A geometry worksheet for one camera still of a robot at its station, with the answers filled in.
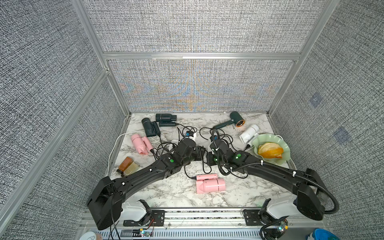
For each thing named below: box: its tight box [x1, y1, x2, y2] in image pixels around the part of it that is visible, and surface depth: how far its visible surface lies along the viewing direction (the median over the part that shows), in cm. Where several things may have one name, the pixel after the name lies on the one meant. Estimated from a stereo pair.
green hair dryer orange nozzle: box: [211, 111, 246, 129], surface depth 112 cm
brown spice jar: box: [116, 156, 134, 174], surface depth 90 cm
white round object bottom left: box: [79, 231, 97, 240], surface depth 65 cm
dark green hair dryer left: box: [141, 117, 161, 137], surface depth 108 cm
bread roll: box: [258, 142, 284, 159], surface depth 93 cm
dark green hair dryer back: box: [155, 113, 177, 127], surface depth 112 cm
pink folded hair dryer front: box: [196, 173, 226, 194], surface depth 81 cm
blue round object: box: [313, 228, 340, 240], surface depth 63 cm
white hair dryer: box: [239, 124, 259, 151], surface depth 102 cm
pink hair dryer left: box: [131, 134, 153, 155], surface depth 99 cm
